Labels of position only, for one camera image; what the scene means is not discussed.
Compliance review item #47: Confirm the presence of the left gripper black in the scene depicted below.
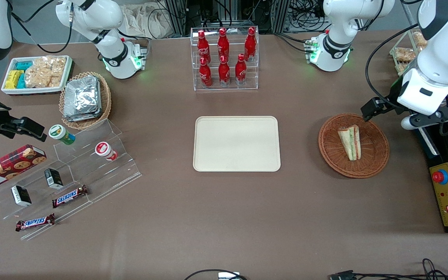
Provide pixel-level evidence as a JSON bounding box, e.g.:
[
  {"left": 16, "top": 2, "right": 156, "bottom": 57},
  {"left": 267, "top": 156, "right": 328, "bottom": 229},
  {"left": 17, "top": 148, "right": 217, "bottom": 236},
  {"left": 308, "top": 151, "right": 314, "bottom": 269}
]
[{"left": 361, "top": 78, "right": 404, "bottom": 122}]

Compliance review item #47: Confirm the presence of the triangle sandwich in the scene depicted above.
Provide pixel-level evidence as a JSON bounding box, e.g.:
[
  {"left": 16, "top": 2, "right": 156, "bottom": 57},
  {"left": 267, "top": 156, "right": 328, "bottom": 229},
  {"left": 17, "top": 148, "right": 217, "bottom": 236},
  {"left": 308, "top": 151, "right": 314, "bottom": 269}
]
[{"left": 338, "top": 124, "right": 362, "bottom": 161}]

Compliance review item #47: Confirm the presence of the round brown wicker basket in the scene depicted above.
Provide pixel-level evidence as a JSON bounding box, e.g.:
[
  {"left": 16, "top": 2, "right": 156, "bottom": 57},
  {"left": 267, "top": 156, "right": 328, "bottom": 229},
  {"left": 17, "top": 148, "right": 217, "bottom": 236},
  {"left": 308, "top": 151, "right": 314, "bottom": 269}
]
[{"left": 318, "top": 113, "right": 390, "bottom": 179}]

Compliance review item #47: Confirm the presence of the oval wicker basket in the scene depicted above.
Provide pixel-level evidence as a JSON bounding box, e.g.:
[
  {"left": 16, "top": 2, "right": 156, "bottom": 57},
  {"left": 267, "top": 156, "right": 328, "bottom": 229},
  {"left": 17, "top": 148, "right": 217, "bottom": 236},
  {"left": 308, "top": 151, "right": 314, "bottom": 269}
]
[{"left": 59, "top": 72, "right": 112, "bottom": 130}]

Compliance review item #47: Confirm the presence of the beige plastic tray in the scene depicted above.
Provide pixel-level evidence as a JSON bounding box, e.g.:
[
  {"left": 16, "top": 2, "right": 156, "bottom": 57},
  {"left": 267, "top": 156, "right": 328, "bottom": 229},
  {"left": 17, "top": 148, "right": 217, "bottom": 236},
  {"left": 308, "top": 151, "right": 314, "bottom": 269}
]
[{"left": 193, "top": 116, "right": 282, "bottom": 172}]

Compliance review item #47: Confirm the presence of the green lidded snack cup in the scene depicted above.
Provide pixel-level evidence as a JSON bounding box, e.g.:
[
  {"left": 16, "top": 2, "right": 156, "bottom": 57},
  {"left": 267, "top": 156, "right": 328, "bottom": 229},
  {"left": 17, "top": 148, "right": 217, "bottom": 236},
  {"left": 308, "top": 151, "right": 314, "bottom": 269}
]
[{"left": 49, "top": 124, "right": 76, "bottom": 146}]

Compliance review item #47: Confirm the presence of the white rectangular snack dish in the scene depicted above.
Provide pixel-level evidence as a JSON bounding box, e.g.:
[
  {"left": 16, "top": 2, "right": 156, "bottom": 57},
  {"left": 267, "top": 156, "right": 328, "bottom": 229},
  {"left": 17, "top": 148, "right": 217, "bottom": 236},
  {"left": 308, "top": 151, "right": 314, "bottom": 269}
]
[{"left": 1, "top": 55, "right": 73, "bottom": 96}]

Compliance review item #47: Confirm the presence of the red tartan cookie box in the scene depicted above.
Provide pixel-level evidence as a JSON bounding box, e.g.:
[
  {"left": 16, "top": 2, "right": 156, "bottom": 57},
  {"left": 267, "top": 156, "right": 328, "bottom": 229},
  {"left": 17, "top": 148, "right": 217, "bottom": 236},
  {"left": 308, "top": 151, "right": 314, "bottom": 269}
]
[{"left": 0, "top": 144, "right": 47, "bottom": 192}]

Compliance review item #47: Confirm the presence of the yellow snack packet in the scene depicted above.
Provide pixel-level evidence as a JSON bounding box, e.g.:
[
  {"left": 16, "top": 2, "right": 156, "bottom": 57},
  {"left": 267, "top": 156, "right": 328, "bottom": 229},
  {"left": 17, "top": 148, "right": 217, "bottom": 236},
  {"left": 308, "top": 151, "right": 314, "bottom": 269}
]
[{"left": 5, "top": 70, "right": 24, "bottom": 89}]

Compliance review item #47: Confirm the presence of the silver foil packet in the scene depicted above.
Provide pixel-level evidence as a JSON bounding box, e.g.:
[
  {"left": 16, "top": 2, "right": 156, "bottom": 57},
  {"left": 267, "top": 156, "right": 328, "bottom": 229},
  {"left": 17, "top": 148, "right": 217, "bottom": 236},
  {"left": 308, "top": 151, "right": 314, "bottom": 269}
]
[
  {"left": 65, "top": 76, "right": 101, "bottom": 116},
  {"left": 63, "top": 109, "right": 103, "bottom": 123}
]

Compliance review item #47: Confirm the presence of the small black box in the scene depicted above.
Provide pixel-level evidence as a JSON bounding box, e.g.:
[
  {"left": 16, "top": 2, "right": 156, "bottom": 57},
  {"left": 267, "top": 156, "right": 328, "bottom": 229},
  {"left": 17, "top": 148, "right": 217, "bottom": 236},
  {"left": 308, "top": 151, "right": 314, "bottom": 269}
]
[
  {"left": 11, "top": 185, "right": 32, "bottom": 207},
  {"left": 44, "top": 168, "right": 64, "bottom": 190}
]

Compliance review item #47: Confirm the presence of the clear bag of crackers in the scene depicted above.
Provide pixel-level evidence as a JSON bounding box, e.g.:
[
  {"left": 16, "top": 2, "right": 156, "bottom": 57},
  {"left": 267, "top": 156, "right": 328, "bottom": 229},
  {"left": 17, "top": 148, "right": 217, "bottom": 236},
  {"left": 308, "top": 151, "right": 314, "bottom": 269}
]
[{"left": 24, "top": 55, "right": 67, "bottom": 89}]

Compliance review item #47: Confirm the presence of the brown Snickers bar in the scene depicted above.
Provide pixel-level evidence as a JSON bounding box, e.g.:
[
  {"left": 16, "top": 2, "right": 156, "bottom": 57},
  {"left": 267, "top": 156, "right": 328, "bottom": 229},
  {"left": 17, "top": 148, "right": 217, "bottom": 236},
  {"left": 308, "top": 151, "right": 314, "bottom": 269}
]
[
  {"left": 15, "top": 213, "right": 56, "bottom": 233},
  {"left": 51, "top": 185, "right": 89, "bottom": 209}
]

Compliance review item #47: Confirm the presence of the clear acrylic stepped shelf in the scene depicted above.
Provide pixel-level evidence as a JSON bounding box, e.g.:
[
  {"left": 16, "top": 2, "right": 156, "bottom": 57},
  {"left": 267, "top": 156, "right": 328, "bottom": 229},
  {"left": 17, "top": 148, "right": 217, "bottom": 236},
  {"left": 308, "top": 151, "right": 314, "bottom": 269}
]
[{"left": 0, "top": 119, "right": 143, "bottom": 242}]

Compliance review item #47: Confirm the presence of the red white snack cup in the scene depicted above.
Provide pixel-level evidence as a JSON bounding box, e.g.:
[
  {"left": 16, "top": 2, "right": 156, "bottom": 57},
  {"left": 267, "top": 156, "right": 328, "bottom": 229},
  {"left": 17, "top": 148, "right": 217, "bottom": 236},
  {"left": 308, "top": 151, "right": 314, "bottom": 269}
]
[{"left": 94, "top": 142, "right": 118, "bottom": 161}]

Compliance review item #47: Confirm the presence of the black yellow control box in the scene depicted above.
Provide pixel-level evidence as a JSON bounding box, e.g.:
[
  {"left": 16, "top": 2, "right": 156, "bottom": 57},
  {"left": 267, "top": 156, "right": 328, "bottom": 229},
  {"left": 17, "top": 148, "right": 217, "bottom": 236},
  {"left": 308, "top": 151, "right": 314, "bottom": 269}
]
[{"left": 413, "top": 117, "right": 448, "bottom": 234}]

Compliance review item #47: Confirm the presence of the clear acrylic bottle rack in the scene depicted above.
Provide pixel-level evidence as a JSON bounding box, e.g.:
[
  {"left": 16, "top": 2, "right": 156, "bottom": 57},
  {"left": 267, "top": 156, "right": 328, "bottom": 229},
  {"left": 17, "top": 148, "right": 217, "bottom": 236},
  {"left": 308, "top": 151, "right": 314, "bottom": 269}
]
[{"left": 190, "top": 26, "right": 259, "bottom": 91}]

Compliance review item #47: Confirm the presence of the red cola bottle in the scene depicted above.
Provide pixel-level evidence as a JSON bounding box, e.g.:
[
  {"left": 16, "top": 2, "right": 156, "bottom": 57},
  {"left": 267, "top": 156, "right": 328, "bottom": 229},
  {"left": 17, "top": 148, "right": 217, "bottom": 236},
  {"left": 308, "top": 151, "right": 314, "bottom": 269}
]
[
  {"left": 234, "top": 54, "right": 247, "bottom": 86},
  {"left": 244, "top": 27, "right": 257, "bottom": 62},
  {"left": 218, "top": 55, "right": 231, "bottom": 87},
  {"left": 217, "top": 28, "right": 230, "bottom": 63},
  {"left": 197, "top": 30, "right": 211, "bottom": 65},
  {"left": 199, "top": 57, "right": 213, "bottom": 88}
]

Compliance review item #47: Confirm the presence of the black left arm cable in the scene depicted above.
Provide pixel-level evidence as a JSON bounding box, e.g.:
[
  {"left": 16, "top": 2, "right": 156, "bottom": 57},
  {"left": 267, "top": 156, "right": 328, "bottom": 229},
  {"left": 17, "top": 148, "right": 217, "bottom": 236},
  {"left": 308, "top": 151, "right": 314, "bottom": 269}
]
[{"left": 365, "top": 23, "right": 421, "bottom": 103}]

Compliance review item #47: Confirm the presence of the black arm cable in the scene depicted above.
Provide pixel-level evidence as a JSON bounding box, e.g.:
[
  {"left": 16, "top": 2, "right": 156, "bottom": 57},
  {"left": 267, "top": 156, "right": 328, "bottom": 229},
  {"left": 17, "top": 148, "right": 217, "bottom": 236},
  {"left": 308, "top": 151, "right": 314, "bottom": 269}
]
[
  {"left": 365, "top": 23, "right": 421, "bottom": 103},
  {"left": 11, "top": 0, "right": 73, "bottom": 54}
]

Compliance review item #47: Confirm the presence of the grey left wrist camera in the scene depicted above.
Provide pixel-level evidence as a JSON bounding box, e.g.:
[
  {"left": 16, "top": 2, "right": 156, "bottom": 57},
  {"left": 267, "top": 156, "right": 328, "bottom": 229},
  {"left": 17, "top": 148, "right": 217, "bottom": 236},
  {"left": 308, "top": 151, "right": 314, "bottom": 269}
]
[{"left": 401, "top": 115, "right": 417, "bottom": 131}]

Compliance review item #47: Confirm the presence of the white wire rack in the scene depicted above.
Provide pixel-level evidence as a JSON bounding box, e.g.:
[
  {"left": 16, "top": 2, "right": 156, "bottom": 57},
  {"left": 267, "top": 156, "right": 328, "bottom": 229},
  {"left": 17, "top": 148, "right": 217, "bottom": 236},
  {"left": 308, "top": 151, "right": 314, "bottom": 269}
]
[{"left": 389, "top": 28, "right": 431, "bottom": 77}]

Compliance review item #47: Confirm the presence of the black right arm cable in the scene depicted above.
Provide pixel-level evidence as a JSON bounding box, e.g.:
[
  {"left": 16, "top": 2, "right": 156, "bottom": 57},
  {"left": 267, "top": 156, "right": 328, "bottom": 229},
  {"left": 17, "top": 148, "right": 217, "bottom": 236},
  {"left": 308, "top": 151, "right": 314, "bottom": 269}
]
[{"left": 11, "top": 0, "right": 73, "bottom": 54}]

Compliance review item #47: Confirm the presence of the black cable bundle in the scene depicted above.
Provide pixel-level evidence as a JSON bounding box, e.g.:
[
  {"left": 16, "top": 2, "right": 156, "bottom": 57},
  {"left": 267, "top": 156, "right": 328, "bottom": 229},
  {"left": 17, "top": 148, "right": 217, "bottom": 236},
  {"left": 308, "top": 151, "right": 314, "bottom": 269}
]
[{"left": 288, "top": 0, "right": 328, "bottom": 32}]

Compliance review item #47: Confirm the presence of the aluminium frame post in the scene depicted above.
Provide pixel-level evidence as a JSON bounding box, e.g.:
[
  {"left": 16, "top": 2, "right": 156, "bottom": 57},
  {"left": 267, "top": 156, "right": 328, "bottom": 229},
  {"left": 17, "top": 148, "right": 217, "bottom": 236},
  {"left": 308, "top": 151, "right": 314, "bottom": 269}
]
[
  {"left": 164, "top": 0, "right": 188, "bottom": 36},
  {"left": 271, "top": 0, "right": 290, "bottom": 34}
]

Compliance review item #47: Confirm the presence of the black cable connector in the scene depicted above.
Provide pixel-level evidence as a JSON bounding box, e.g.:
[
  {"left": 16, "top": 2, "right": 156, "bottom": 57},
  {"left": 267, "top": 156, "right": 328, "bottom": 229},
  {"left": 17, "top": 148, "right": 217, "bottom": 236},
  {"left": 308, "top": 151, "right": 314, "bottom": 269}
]
[{"left": 329, "top": 270, "right": 355, "bottom": 280}]

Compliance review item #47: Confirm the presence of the black looped cable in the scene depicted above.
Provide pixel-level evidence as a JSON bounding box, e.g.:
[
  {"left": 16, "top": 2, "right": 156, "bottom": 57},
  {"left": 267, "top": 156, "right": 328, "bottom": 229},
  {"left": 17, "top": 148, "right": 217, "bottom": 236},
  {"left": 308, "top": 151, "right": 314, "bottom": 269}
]
[{"left": 352, "top": 258, "right": 448, "bottom": 280}]

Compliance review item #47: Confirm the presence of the black table cable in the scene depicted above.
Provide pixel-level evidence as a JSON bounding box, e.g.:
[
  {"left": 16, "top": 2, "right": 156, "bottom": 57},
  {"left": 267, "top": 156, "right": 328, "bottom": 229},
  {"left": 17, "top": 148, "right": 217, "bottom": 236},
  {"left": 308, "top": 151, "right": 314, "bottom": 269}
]
[{"left": 184, "top": 268, "right": 248, "bottom": 280}]

